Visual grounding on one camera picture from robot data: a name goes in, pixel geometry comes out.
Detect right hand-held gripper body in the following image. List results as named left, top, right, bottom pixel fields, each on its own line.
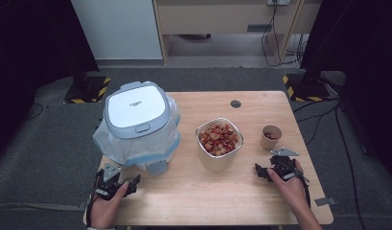
left=268, top=147, right=302, bottom=181

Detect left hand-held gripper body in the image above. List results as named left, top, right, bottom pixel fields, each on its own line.
left=93, top=162, right=131, bottom=201

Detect brown paper cup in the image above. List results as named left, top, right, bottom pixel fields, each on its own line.
left=260, top=125, right=283, bottom=151

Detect person's left hand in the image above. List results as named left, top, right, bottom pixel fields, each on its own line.
left=89, top=180, right=130, bottom=229

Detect person's right hand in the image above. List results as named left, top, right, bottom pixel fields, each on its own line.
left=266, top=160, right=309, bottom=211

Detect translucent plastic trash bag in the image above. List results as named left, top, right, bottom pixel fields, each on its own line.
left=92, top=95, right=182, bottom=168

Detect large heap dried fruit slices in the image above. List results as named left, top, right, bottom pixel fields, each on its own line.
left=197, top=124, right=240, bottom=157

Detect black stand base striped tape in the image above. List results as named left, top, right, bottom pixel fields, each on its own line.
left=63, top=75, right=112, bottom=104
left=282, top=73, right=332, bottom=103

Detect white cabinet panel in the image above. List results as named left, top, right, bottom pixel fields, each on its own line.
left=70, top=0, right=164, bottom=61

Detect light wooden cabinet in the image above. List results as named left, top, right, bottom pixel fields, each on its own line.
left=151, top=0, right=323, bottom=66

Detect left hand-held gripper black cable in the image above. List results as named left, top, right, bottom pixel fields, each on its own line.
left=85, top=176, right=102, bottom=228

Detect hand-held gripper black cable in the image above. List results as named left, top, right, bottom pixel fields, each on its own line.
left=290, top=165, right=312, bottom=209
left=85, top=176, right=102, bottom=228

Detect right hand-held gripper black cable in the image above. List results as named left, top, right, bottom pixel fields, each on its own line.
left=290, top=165, right=312, bottom=209

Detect long black floor cable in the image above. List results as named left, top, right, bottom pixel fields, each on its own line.
left=334, top=101, right=368, bottom=230

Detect short black floor cable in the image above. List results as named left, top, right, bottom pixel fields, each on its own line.
left=292, top=96, right=342, bottom=115

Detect thin black floor cable loop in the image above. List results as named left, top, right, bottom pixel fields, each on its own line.
left=23, top=102, right=45, bottom=122

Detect black hanging power cable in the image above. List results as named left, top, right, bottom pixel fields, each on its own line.
left=261, top=0, right=301, bottom=68

